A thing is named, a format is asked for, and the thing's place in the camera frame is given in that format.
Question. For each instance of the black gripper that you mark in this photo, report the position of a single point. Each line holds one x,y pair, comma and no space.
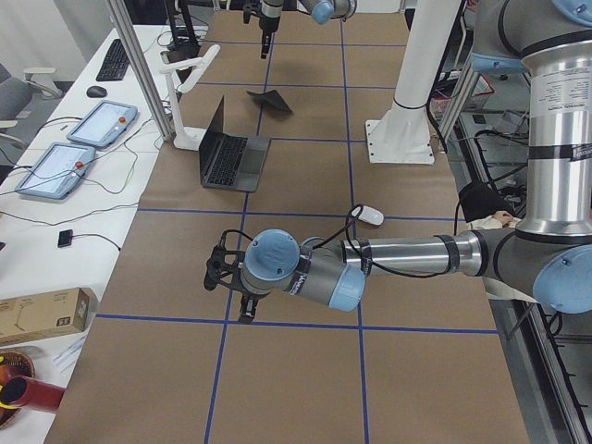
268,23
249,296

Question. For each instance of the black mouse pad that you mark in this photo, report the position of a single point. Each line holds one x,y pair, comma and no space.
272,99

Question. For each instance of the grey laptop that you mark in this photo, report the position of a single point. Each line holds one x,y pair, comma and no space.
230,162

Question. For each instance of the white computer mouse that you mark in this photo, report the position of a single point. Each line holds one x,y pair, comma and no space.
370,215

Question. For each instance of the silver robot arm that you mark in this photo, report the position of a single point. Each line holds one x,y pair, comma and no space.
322,11
528,230

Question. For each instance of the black desk mouse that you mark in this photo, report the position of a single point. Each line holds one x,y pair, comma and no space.
96,91

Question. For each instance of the black keyboard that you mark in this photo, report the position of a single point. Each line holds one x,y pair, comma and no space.
115,63

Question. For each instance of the far teach pendant tablet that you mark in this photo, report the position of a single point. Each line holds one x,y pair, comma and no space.
104,124

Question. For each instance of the teach pendant tablet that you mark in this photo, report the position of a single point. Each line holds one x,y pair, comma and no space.
58,172
104,124

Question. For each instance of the small black device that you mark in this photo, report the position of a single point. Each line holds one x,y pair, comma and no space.
65,238

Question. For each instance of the cardboard box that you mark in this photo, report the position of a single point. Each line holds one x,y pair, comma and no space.
45,315

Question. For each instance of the near teach pendant tablet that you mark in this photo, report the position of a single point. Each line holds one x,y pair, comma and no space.
58,172

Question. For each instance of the seated person in cream sweater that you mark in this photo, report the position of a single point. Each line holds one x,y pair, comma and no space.
483,208

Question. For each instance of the aluminium frame post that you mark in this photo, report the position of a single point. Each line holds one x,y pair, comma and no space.
123,24

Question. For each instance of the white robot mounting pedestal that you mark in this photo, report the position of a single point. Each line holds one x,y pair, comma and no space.
402,135

